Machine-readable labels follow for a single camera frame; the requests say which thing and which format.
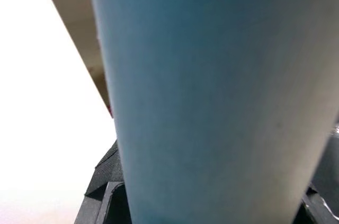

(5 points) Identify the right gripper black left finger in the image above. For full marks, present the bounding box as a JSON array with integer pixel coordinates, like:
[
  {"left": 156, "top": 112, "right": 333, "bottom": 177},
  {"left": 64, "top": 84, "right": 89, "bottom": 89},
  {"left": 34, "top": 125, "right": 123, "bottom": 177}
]
[{"left": 74, "top": 139, "right": 133, "bottom": 224}]

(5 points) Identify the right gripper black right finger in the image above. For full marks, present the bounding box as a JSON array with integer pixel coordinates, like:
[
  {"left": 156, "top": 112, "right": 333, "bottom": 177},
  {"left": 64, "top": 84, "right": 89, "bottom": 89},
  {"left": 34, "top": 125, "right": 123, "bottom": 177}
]
[{"left": 291, "top": 183, "right": 339, "bottom": 224}]

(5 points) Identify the white plastic table leg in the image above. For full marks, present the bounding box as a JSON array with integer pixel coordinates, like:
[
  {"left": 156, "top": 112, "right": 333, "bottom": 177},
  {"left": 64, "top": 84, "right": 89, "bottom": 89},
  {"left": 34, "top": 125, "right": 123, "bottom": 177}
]
[{"left": 87, "top": 0, "right": 339, "bottom": 224}]

